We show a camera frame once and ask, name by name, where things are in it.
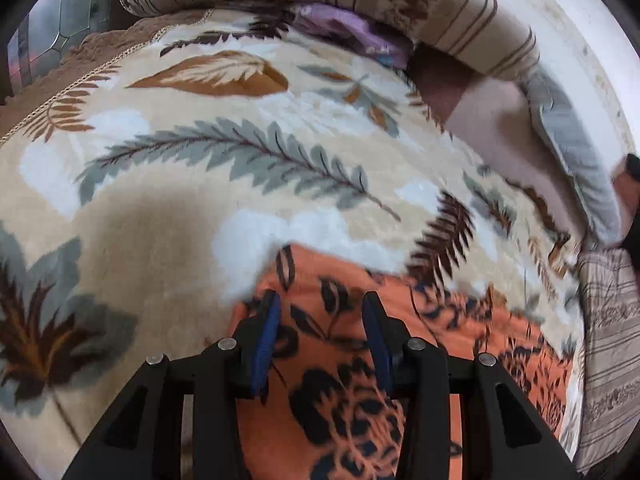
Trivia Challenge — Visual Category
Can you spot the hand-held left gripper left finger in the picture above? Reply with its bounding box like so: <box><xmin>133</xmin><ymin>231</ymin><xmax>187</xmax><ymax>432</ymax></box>
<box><xmin>62</xmin><ymin>289</ymin><xmax>282</xmax><ymax>480</ymax></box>

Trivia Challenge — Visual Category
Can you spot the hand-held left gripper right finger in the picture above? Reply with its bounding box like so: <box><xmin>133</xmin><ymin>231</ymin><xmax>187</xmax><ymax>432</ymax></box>
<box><xmin>361</xmin><ymin>291</ymin><xmax>577</xmax><ymax>480</ymax></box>

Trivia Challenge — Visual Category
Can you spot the orange floral garment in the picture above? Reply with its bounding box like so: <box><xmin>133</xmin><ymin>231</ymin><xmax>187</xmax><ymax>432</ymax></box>
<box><xmin>227</xmin><ymin>242</ymin><xmax>576</xmax><ymax>480</ymax></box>

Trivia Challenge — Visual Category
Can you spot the leaf print blanket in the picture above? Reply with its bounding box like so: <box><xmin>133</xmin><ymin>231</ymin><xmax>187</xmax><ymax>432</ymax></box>
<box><xmin>0</xmin><ymin>7</ymin><xmax>586</xmax><ymax>466</ymax></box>

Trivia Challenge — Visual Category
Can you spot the pink bed sheet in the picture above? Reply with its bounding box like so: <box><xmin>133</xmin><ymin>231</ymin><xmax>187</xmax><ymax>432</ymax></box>
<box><xmin>407</xmin><ymin>42</ymin><xmax>596</xmax><ymax>241</ymax></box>

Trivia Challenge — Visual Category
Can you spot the grey ruffled pillow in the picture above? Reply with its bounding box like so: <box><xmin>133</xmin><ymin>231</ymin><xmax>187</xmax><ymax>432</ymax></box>
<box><xmin>520</xmin><ymin>67</ymin><xmax>632</xmax><ymax>251</ymax></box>

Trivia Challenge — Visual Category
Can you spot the black cloth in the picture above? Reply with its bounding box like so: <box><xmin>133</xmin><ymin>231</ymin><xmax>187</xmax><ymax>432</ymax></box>
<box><xmin>620</xmin><ymin>154</ymin><xmax>640</xmax><ymax>261</ymax></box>

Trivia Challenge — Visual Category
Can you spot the purple cloth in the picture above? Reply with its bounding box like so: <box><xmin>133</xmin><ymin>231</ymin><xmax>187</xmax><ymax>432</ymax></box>
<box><xmin>287</xmin><ymin>2</ymin><xmax>416</xmax><ymax>68</ymax></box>

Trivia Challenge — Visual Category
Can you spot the brown lace-edged bed cover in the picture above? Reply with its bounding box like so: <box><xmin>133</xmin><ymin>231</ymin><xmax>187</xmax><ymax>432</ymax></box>
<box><xmin>0</xmin><ymin>10</ymin><xmax>213</xmax><ymax>143</ymax></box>

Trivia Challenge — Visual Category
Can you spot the wooden door with leaded glass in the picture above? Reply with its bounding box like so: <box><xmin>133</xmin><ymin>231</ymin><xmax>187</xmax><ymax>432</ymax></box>
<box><xmin>0</xmin><ymin>0</ymin><xmax>146</xmax><ymax>106</ymax></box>

